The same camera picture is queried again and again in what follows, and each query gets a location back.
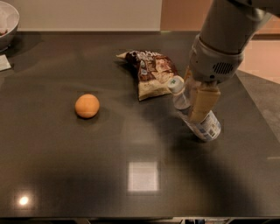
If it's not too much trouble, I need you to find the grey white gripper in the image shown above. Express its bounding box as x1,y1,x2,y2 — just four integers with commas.
184,35,244,123

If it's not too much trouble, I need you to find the clear blue-label plastic bottle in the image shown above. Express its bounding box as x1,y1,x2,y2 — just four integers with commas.
167,76,221,142

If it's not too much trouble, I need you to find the grey cylindrical robot arm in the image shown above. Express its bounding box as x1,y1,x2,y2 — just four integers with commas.
189,0,280,123

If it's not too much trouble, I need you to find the brown and yellow chip bag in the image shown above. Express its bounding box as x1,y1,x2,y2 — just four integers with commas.
117,50,179,101

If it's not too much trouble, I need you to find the orange round fruit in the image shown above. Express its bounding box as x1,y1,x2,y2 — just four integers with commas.
74,94,100,119

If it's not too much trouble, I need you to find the white paper napkin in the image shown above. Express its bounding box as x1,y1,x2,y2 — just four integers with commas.
0,55,11,71

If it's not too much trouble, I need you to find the silver metal bowl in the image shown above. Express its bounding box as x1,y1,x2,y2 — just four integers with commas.
0,1,20,52

